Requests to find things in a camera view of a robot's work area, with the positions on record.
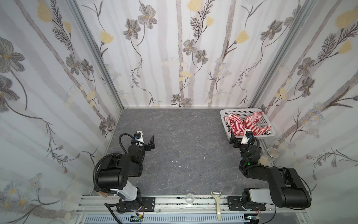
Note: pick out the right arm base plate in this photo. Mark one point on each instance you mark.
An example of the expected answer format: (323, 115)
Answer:
(235, 204)

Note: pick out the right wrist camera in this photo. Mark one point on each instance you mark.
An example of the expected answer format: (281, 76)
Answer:
(247, 135)

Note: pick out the cream vegetable peeler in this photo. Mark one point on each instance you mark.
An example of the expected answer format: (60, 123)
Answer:
(217, 197)

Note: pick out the clear glass cup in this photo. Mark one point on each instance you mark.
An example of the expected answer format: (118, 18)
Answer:
(190, 198)

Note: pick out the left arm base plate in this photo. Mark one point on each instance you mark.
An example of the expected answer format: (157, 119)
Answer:
(147, 204)

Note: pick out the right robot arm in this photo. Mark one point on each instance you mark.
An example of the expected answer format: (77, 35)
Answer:
(286, 189)

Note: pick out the aluminium front rail frame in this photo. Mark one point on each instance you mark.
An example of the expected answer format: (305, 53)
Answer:
(174, 210)

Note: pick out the glass jar with lid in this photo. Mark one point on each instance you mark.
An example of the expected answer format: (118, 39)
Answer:
(269, 156)

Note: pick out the red white striped tank top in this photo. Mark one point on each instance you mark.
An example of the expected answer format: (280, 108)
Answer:
(238, 125)

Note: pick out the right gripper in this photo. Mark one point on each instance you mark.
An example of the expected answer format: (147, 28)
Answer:
(236, 140)

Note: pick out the white plastic basket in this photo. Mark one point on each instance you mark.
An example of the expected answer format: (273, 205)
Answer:
(244, 113)

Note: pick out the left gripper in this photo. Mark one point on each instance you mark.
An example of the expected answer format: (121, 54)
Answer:
(147, 145)

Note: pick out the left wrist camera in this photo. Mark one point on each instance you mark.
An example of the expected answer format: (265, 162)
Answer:
(138, 136)

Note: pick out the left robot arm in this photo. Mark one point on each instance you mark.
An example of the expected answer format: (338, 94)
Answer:
(112, 172)

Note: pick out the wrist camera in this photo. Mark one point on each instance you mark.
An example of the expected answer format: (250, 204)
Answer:
(138, 136)
(247, 135)

